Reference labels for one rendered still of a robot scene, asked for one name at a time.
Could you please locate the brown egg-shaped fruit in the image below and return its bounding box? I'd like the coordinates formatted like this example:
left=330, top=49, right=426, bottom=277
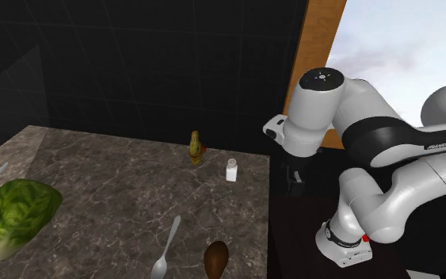
left=203, top=240, right=231, bottom=279

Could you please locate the green lettuce head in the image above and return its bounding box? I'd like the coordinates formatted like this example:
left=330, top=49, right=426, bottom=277
left=0, top=178, right=63, bottom=265

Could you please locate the white salt shaker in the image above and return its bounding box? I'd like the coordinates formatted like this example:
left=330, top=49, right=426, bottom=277
left=225, top=158, right=239, bottom=183

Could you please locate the window with wooden frame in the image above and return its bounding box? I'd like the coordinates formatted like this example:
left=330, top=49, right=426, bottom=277
left=282, top=0, right=446, bottom=150

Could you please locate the silver spoon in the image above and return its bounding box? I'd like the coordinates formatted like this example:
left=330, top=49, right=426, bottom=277
left=150, top=215, right=182, bottom=279

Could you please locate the golden rabbit figure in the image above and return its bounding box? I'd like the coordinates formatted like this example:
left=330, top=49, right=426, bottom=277
left=189, top=130, right=208, bottom=166

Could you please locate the dark robot stand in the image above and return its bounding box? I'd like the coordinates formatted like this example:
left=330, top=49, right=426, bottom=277
left=267, top=194, right=414, bottom=279

